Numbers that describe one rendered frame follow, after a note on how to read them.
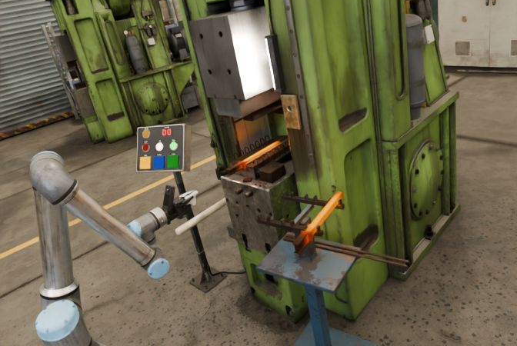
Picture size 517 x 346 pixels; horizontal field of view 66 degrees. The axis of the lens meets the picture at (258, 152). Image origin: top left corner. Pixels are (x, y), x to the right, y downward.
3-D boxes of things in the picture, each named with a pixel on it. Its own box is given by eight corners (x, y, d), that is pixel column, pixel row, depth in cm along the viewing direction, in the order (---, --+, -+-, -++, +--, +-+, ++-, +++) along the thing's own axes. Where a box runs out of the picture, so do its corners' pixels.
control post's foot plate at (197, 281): (206, 294, 276) (202, 284, 272) (187, 282, 291) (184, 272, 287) (228, 275, 289) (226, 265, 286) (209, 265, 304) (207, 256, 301)
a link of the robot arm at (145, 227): (128, 241, 180) (121, 222, 176) (151, 227, 187) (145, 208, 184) (139, 247, 173) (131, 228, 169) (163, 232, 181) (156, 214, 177)
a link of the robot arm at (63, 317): (51, 370, 149) (32, 336, 142) (50, 341, 163) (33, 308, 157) (93, 350, 155) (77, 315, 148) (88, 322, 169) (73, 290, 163)
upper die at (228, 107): (241, 118, 202) (238, 99, 198) (217, 114, 216) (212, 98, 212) (294, 92, 228) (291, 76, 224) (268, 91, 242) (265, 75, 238)
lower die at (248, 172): (255, 179, 215) (252, 165, 212) (231, 173, 229) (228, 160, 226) (303, 149, 241) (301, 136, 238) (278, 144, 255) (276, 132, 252)
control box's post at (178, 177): (208, 282, 287) (167, 144, 247) (205, 280, 290) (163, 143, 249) (211, 279, 289) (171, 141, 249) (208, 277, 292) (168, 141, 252)
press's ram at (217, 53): (258, 101, 189) (240, 12, 174) (207, 97, 216) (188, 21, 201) (311, 76, 215) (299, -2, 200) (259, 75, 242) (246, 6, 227)
